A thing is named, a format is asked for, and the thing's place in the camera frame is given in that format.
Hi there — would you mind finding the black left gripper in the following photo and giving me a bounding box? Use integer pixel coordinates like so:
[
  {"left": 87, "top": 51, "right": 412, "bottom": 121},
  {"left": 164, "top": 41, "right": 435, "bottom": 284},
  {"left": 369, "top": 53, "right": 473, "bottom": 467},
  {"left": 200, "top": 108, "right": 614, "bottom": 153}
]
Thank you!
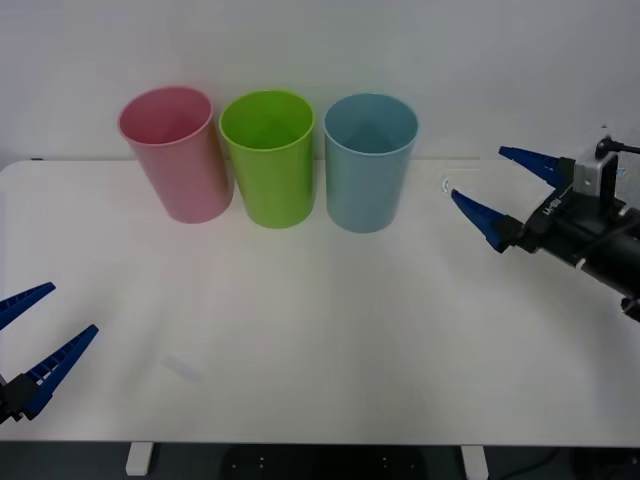
[{"left": 0, "top": 281, "right": 100, "bottom": 426}]

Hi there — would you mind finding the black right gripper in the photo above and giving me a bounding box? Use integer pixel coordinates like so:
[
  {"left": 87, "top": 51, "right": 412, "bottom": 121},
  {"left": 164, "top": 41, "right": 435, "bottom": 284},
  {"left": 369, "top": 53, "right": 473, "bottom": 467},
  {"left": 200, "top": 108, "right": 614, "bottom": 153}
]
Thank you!
[{"left": 450, "top": 145, "right": 637, "bottom": 270}]

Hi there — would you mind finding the pale blue plastic waste bin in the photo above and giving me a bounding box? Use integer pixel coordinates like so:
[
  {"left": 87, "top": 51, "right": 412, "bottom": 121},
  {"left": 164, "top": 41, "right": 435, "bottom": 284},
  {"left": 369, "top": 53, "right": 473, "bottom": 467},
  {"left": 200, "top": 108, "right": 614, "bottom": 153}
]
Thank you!
[{"left": 322, "top": 92, "right": 419, "bottom": 234}]

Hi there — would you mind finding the white table leg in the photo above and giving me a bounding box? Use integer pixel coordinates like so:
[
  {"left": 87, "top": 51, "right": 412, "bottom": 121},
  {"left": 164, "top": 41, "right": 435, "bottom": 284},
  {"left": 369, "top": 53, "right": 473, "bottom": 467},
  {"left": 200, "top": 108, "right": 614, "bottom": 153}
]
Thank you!
[
  {"left": 460, "top": 445, "right": 489, "bottom": 480},
  {"left": 125, "top": 443, "right": 154, "bottom": 477}
]

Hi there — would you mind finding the pink plastic waste bin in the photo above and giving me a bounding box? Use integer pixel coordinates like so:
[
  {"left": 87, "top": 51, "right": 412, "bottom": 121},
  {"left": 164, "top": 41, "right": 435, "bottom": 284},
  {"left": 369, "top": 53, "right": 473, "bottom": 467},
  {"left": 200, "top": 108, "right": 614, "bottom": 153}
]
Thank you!
[{"left": 117, "top": 85, "right": 235, "bottom": 225}]

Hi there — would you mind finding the green plastic waste bin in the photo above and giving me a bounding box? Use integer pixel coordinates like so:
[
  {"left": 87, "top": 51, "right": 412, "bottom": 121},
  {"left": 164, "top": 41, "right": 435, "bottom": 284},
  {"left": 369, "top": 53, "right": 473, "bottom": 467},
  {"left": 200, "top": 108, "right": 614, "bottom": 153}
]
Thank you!
[{"left": 217, "top": 89, "right": 317, "bottom": 230}]

